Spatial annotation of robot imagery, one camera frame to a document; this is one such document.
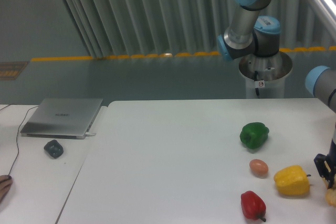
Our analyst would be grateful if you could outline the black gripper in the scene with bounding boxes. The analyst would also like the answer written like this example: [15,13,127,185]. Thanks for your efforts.
[314,140,335,189]

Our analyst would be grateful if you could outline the triangular toasted bread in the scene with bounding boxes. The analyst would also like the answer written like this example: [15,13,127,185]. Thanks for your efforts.
[325,183,336,207]

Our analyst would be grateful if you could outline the yellow bell pepper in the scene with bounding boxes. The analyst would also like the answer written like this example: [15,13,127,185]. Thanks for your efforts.
[274,165,310,197]

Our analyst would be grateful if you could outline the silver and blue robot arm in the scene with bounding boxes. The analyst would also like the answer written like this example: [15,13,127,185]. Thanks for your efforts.
[217,0,335,99]

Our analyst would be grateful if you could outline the person's hand on mouse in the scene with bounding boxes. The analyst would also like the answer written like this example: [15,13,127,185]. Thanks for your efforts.
[0,175,13,202]

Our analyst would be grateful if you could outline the brown egg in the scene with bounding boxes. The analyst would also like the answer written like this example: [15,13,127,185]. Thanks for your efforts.
[249,159,269,176]

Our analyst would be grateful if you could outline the green bell pepper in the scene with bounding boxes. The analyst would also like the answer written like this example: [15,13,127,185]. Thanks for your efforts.
[239,122,269,150]

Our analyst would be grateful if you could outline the red bell pepper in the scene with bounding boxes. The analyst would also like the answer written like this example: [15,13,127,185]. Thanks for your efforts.
[240,191,267,222]

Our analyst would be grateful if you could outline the small black plastic part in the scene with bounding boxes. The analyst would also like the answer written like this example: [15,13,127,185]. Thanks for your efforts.
[44,140,64,159]

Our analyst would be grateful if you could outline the silver closed laptop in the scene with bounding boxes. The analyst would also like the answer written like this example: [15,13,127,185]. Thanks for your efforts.
[20,98,103,139]

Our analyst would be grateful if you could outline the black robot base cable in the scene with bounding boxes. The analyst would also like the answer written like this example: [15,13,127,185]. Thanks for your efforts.
[253,70,260,98]

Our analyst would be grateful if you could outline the white cylindrical robot pedestal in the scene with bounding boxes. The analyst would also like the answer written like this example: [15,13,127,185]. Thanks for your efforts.
[239,51,292,99]

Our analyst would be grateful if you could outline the black thin cable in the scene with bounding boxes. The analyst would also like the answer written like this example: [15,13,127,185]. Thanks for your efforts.
[0,103,40,177]

